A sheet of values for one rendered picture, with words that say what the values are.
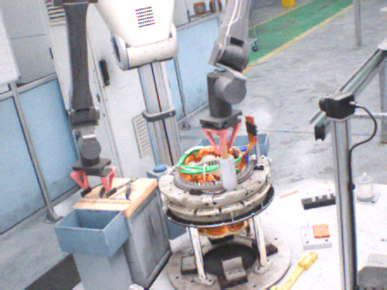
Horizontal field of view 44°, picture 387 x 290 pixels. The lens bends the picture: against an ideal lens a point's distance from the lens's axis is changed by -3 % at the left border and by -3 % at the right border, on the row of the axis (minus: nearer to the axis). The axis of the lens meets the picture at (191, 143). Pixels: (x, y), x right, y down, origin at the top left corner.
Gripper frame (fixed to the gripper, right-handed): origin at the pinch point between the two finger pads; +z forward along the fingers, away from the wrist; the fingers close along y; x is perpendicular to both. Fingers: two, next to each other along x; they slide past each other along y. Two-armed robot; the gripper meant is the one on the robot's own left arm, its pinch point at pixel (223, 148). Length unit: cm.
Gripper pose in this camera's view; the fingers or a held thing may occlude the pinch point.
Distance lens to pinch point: 126.1
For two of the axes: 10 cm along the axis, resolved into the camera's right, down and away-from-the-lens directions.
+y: 6.2, -3.4, 7.1
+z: 0.9, 9.3, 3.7
